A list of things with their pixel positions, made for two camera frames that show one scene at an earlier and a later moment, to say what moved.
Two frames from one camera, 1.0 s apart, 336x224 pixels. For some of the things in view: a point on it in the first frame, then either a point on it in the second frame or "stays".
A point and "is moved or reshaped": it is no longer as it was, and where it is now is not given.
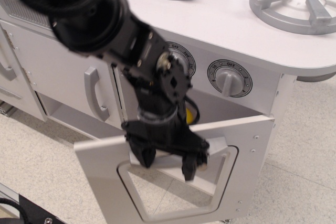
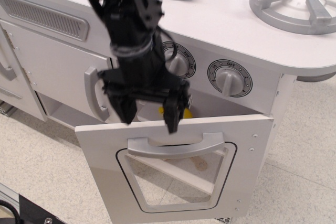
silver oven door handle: x=218 y=159 is moved or reshaped
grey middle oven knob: x=184 y=56 stays
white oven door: x=246 y=199 is moved or reshaped
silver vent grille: x=14 y=7 stays
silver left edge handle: x=8 y=73 stays
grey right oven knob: x=230 y=78 stays
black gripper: x=145 y=137 to x=143 y=73
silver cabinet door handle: x=91 y=78 stays
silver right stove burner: x=303 y=2 stays
